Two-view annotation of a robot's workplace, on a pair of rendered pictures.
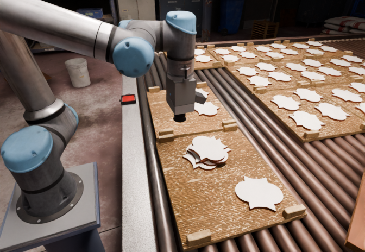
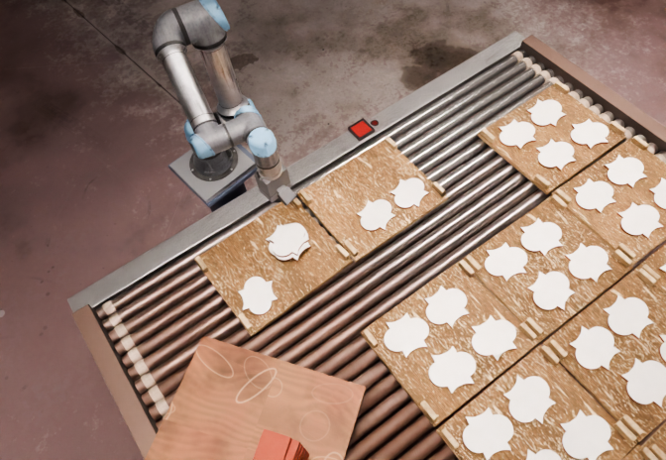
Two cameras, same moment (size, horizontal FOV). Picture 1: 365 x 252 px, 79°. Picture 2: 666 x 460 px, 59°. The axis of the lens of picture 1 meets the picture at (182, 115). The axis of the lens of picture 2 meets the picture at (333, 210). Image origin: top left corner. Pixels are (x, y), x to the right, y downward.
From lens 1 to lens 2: 1.66 m
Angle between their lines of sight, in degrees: 54
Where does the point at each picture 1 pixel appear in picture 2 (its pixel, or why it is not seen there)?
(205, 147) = (286, 236)
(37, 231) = (186, 174)
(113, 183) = not seen: hidden behind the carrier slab
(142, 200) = (226, 219)
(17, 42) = (215, 64)
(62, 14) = (185, 99)
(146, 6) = not seen: outside the picture
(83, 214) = (207, 190)
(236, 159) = (294, 271)
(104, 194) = not seen: hidden behind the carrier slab
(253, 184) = (265, 289)
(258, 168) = (290, 291)
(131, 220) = (207, 221)
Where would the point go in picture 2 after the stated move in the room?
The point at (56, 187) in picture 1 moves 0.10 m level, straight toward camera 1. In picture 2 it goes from (205, 162) to (190, 181)
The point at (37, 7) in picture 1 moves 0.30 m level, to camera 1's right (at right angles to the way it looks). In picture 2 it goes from (179, 88) to (208, 161)
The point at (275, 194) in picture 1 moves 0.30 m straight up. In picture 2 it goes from (260, 307) to (241, 264)
